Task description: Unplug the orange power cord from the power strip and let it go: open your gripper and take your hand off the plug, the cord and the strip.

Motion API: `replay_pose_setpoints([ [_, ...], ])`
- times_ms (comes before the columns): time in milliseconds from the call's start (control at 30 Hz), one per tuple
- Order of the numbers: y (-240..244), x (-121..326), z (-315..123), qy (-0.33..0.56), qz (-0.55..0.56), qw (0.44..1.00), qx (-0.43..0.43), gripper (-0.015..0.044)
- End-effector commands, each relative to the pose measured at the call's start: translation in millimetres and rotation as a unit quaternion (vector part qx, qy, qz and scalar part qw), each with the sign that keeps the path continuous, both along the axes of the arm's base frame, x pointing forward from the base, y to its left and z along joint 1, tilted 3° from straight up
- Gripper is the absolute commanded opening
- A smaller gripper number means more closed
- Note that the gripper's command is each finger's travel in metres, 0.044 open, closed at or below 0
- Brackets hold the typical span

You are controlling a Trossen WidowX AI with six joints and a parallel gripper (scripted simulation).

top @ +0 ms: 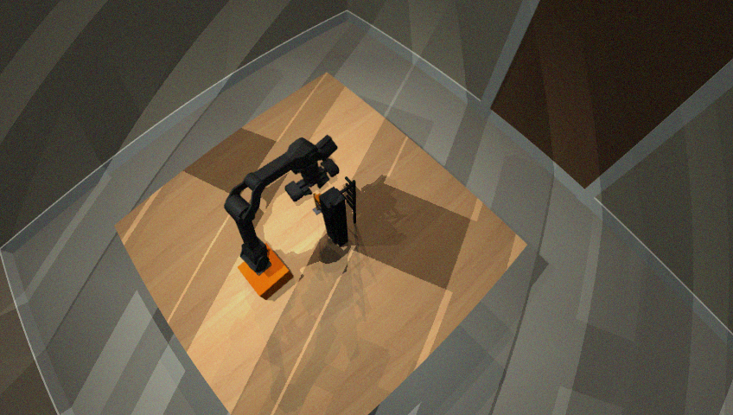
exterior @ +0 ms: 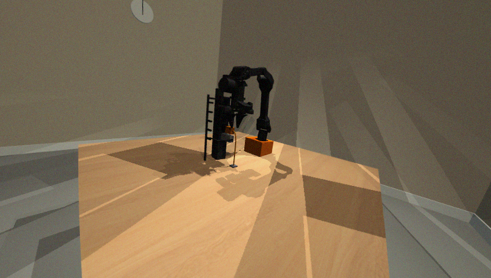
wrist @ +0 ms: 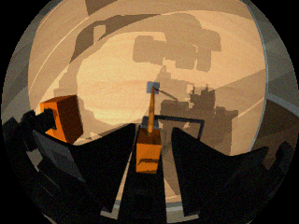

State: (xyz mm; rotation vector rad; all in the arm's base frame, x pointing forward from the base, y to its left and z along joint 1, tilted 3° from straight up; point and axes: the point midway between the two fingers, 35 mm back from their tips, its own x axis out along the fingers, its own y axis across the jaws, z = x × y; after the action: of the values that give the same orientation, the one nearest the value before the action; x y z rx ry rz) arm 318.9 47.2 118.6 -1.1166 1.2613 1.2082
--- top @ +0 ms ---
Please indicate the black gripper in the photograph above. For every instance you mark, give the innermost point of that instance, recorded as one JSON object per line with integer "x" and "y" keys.
{"x": 297, "y": 190}

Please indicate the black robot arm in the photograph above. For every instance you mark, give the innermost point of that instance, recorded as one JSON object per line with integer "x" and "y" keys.
{"x": 301, "y": 157}

